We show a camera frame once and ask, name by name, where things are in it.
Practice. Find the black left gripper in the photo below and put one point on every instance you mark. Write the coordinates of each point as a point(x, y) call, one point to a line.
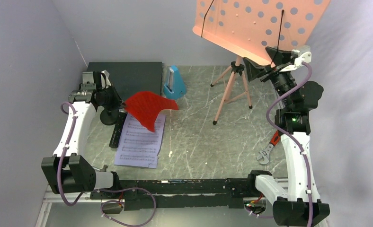
point(117, 102)

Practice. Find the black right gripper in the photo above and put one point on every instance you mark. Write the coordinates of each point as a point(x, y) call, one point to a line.
point(278, 56)

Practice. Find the black microphone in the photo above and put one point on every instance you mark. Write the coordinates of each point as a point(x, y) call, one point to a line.
point(114, 142)

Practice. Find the red sheet music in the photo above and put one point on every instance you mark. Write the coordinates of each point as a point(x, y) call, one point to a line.
point(145, 107)

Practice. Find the pink tripod music stand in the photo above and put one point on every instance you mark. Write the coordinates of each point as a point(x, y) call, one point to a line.
point(247, 27)

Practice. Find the blue sheet music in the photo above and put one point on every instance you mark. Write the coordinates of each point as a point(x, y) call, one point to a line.
point(139, 147)

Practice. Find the clear plastic metronome cover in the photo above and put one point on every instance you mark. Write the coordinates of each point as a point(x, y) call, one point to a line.
point(169, 83)

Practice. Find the blue metronome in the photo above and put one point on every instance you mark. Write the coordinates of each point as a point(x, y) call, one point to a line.
point(179, 88)

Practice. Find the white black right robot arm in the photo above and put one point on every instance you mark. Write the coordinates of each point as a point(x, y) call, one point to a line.
point(300, 204)

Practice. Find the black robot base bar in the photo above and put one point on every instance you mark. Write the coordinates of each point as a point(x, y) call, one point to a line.
point(182, 193)

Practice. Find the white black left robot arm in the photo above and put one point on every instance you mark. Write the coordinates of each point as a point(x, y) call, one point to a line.
point(66, 170)

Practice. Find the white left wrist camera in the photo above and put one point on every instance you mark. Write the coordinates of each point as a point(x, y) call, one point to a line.
point(97, 80)

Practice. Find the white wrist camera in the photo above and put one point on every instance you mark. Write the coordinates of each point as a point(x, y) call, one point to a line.
point(97, 80)
point(298, 57)

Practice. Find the black blue network switch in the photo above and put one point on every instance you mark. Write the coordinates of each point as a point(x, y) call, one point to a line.
point(131, 77)

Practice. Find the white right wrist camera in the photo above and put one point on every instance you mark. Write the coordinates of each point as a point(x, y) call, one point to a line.
point(298, 57)

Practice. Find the black handled claw hammer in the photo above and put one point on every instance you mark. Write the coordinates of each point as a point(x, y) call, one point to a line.
point(103, 169)

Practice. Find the red handled tool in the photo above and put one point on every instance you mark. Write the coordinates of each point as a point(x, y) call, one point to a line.
point(263, 156)

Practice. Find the aluminium frame rail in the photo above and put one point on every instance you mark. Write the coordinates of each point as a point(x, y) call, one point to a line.
point(299, 205)

